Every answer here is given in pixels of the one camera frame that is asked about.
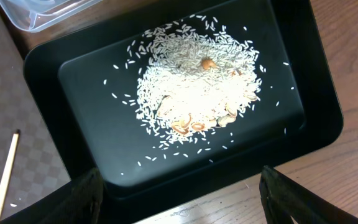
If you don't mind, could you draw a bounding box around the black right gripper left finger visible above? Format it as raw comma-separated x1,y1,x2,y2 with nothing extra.
0,168,104,224

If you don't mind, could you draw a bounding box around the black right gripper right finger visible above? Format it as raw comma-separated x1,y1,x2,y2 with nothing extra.
259,166,358,224

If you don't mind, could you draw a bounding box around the wooden chopstick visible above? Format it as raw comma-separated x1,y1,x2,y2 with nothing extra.
0,129,21,218

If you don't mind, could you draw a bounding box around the pile of rice scraps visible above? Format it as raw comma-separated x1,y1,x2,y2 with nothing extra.
103,14,295,175

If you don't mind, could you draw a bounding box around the black waste tray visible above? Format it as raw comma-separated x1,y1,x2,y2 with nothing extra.
24,0,343,223

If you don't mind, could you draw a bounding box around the clear plastic waste bin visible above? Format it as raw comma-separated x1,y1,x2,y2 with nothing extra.
0,0,101,33

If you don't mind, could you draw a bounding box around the dark brown serving tray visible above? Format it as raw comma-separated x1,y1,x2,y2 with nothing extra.
0,15,70,218

